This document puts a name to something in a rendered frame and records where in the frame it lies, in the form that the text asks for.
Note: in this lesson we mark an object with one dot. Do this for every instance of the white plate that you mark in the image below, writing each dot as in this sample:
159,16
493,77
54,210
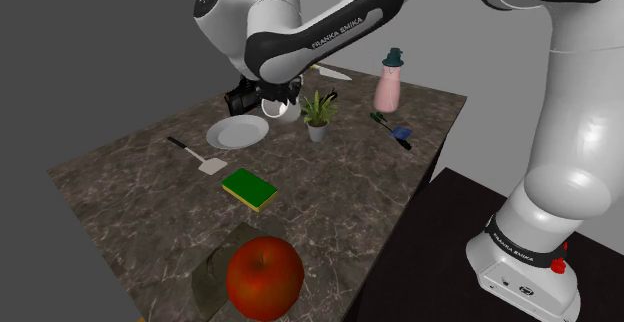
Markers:
237,132

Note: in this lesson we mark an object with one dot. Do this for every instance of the red apple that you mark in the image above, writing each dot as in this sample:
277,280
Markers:
264,278

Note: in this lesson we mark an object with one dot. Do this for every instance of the white mug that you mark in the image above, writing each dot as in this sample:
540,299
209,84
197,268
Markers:
287,113

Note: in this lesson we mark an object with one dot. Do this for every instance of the black box-shaped device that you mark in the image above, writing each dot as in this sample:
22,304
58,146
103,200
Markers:
241,100

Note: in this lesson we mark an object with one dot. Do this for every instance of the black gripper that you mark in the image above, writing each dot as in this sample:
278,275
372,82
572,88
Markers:
279,91

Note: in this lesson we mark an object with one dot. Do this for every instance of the pink bottle with teal cap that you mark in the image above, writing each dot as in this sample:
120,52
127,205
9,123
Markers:
388,89

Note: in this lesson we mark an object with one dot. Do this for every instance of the green plant in grey pot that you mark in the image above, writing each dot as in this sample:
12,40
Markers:
318,116

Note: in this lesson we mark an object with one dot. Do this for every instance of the white bladed knife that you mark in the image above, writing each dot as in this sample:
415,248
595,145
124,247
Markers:
334,73

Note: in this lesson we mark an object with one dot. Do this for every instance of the dark robot stand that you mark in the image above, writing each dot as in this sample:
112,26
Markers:
429,262

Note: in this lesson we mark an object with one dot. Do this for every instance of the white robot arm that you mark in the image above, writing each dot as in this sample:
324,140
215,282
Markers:
575,116

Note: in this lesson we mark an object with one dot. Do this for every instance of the grey flat board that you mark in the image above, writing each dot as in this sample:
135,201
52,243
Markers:
210,277

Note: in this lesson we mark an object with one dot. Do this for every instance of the green and yellow sponge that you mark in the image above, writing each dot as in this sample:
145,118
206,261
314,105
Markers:
247,187

